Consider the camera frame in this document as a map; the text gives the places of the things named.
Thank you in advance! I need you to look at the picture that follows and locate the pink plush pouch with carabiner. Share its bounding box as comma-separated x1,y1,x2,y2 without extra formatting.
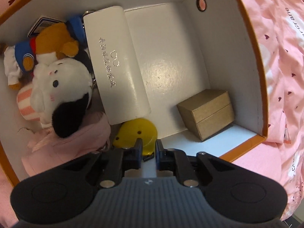
22,112,111,177

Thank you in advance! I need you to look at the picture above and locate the yellow plastic toy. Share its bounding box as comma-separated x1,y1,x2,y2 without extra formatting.
113,118,158,162

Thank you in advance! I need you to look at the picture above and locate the small gold cardboard box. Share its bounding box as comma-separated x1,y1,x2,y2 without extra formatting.
177,89,234,141

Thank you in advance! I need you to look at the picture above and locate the white glasses case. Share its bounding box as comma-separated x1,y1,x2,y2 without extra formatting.
83,6,150,125

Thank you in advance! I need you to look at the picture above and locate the white black cat plush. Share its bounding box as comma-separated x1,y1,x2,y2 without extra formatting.
30,58,93,138

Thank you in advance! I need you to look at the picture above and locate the pink white striped plush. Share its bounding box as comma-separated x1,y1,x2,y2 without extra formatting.
17,83,40,121

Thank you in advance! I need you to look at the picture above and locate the bear plush in sailor outfit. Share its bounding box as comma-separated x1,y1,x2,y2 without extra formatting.
1,15,87,90

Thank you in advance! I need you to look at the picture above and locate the orange cardboard box white inside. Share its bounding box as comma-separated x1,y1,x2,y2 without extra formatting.
0,0,270,188

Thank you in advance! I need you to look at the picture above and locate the pink patterned bed duvet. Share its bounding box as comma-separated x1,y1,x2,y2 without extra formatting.
1,0,303,219

